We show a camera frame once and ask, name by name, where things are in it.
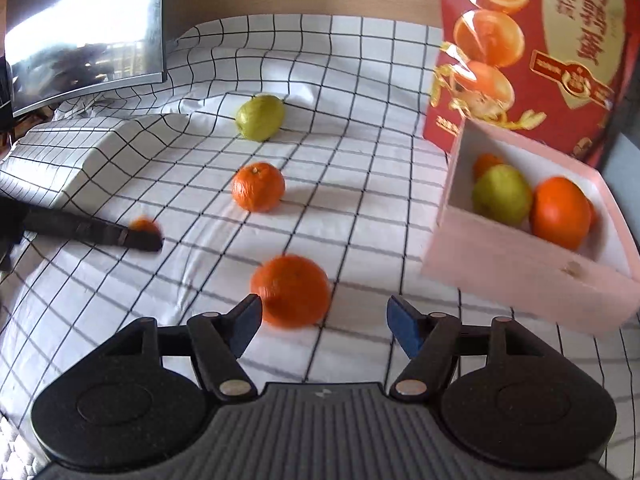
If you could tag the large orange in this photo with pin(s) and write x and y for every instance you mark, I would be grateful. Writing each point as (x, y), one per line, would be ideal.
(483, 163)
(561, 213)

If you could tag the green pear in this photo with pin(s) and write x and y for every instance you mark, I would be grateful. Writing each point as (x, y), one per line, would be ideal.
(503, 194)
(260, 118)

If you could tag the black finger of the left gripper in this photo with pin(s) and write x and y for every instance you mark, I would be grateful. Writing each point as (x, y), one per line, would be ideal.
(68, 226)

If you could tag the medium orange with stem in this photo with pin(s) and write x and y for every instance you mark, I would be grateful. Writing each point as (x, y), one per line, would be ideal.
(258, 187)

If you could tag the white black grid tablecloth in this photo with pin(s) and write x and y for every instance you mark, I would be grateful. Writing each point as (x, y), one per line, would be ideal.
(96, 360)

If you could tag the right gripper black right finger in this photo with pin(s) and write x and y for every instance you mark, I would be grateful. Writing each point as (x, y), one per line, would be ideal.
(430, 342)

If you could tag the red fruit print bag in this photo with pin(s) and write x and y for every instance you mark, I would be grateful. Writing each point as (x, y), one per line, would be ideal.
(550, 70)

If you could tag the pink gift box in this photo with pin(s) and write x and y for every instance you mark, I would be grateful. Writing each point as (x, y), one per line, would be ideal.
(594, 290)

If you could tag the large orange mid table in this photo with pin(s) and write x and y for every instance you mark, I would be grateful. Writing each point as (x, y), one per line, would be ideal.
(295, 291)

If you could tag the dark monitor screen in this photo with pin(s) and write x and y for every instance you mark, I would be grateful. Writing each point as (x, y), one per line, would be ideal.
(59, 49)

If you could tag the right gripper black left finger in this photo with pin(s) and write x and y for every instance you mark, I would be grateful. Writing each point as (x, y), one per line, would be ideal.
(218, 341)

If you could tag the small orange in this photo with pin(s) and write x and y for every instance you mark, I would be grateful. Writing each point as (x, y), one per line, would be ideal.
(145, 224)

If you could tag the large orange in box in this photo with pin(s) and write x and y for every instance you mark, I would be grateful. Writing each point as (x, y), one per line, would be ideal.
(561, 213)

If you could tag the green pear in box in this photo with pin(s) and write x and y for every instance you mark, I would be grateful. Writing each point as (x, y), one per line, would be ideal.
(503, 194)

